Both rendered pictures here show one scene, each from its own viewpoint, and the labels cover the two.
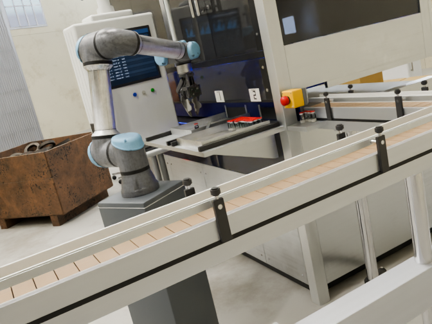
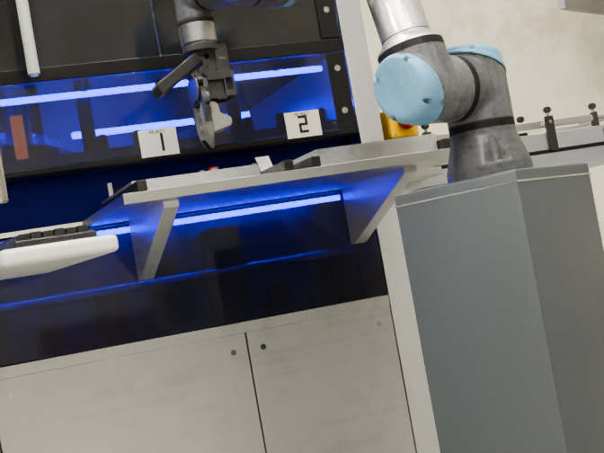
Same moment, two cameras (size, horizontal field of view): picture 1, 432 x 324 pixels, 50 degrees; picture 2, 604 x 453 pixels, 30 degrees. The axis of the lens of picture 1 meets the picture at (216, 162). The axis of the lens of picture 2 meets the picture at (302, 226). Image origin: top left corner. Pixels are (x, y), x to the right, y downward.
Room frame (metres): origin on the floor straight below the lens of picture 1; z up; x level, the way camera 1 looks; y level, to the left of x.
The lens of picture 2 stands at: (1.94, 2.31, 0.68)
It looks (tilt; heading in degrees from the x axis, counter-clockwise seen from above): 2 degrees up; 276
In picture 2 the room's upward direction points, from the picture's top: 10 degrees counter-clockwise
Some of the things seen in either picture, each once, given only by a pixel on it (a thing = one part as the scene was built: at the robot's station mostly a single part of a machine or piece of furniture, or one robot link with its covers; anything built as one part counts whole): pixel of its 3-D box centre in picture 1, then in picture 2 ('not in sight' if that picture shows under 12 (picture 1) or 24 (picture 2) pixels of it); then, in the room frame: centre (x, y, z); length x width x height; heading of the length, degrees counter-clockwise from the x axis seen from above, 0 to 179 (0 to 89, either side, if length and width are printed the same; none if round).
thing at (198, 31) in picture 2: (185, 69); (198, 37); (2.31, 0.04, 1.20); 0.08 x 0.08 x 0.05
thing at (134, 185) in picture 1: (137, 179); (485, 151); (1.79, 0.32, 0.84); 0.15 x 0.15 x 0.10
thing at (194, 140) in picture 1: (222, 132); (346, 163); (2.06, -0.06, 0.90); 0.34 x 0.26 x 0.04; 116
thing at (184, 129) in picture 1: (209, 123); (177, 191); (2.41, -0.01, 0.90); 0.34 x 0.26 x 0.04; 116
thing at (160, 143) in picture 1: (215, 134); (265, 190); (2.23, -0.02, 0.87); 0.70 x 0.48 x 0.02; 26
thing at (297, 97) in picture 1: (294, 98); (397, 124); (1.93, -0.38, 1.00); 0.08 x 0.07 x 0.07; 116
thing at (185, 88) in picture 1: (189, 85); (208, 75); (2.30, 0.04, 1.12); 0.09 x 0.08 x 0.12; 26
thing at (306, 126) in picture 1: (309, 124); (405, 177); (1.94, -0.42, 0.87); 0.14 x 0.13 x 0.02; 116
